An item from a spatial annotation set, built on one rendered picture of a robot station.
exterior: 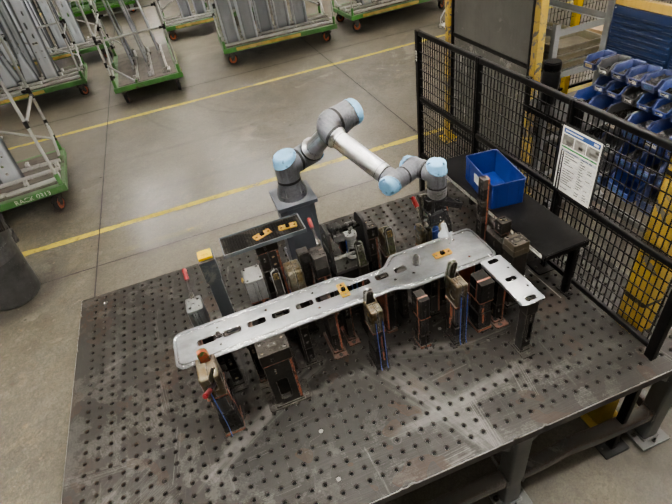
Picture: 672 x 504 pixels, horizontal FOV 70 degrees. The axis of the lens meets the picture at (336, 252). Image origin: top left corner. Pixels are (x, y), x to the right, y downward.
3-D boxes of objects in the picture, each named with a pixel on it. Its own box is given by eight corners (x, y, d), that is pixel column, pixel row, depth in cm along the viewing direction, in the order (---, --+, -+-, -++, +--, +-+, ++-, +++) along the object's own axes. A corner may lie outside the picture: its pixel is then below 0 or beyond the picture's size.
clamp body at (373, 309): (375, 375, 200) (367, 319, 178) (364, 354, 209) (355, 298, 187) (395, 367, 202) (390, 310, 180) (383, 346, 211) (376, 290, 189)
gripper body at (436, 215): (422, 219, 197) (420, 194, 189) (440, 212, 198) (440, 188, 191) (431, 229, 191) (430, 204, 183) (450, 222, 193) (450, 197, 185)
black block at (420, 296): (421, 354, 205) (419, 307, 187) (409, 337, 213) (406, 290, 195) (437, 347, 207) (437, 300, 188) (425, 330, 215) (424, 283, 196)
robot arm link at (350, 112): (284, 155, 240) (330, 103, 192) (306, 143, 247) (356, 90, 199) (297, 175, 241) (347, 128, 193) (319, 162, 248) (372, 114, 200)
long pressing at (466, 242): (177, 377, 177) (176, 375, 176) (172, 335, 194) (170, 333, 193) (499, 256, 203) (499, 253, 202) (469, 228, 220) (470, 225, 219)
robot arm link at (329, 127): (304, 114, 190) (396, 183, 172) (324, 103, 195) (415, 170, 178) (302, 137, 199) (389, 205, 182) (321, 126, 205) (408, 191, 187)
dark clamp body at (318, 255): (324, 324, 226) (310, 264, 202) (315, 306, 236) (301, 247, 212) (345, 316, 228) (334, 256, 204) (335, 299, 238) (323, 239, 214)
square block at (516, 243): (506, 308, 218) (514, 247, 195) (496, 297, 224) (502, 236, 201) (521, 302, 219) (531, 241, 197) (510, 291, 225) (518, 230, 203)
